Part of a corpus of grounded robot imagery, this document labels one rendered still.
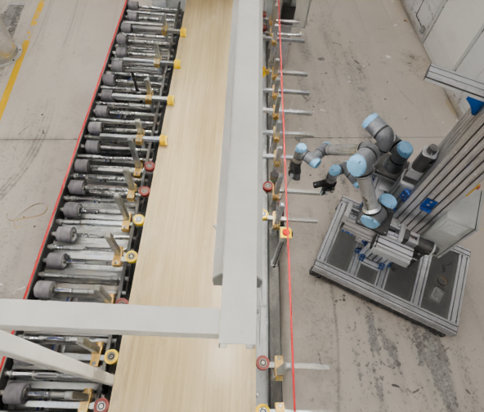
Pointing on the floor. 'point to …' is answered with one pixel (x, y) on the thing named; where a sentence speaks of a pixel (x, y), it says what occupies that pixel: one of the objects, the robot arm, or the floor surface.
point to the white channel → (11, 319)
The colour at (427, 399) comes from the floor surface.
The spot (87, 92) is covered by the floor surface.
